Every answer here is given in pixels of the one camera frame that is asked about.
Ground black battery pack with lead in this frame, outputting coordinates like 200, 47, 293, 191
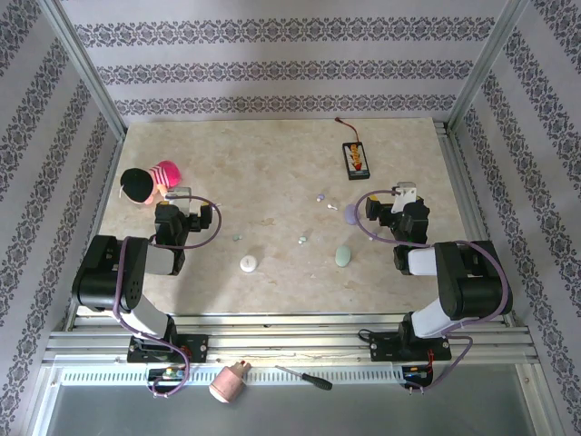
334, 116, 371, 182

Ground plush doll pink black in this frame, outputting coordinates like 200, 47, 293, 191
119, 159, 182, 206

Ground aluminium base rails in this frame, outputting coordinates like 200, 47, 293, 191
43, 312, 541, 367

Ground pink cylindrical canister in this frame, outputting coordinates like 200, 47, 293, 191
208, 359, 253, 404

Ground grey metal panel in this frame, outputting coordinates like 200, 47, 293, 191
43, 383, 546, 436

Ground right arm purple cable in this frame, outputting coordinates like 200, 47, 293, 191
355, 189, 517, 396

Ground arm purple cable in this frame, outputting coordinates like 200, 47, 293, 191
112, 193, 223, 401
355, 189, 517, 396

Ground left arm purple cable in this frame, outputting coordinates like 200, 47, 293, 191
112, 193, 223, 401

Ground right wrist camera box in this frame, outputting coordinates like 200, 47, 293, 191
390, 181, 418, 213

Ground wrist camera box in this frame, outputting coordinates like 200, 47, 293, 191
390, 181, 418, 213
163, 186, 192, 215

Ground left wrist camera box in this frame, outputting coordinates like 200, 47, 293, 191
163, 186, 192, 215

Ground right aluminium side rail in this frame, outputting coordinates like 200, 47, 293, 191
433, 118, 521, 331

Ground aluminium side rail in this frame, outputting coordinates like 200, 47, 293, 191
433, 118, 521, 331
61, 129, 127, 332

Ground left aluminium side rail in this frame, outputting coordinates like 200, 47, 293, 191
61, 129, 127, 332

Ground white slotted cable duct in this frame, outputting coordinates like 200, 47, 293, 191
58, 365, 408, 388

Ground right aluminium frame post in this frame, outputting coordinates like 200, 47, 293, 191
447, 0, 532, 133

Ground aluminium frame post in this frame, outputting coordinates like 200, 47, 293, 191
447, 0, 532, 133
38, 0, 127, 137

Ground black handled screwdriver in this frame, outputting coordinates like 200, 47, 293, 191
274, 364, 333, 391

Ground left aluminium frame post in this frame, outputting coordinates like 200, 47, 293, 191
38, 0, 127, 137

